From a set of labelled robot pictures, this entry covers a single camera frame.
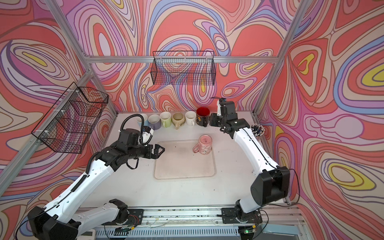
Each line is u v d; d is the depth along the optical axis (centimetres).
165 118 105
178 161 93
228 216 73
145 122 103
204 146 88
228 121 59
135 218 73
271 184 42
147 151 65
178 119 105
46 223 37
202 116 105
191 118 105
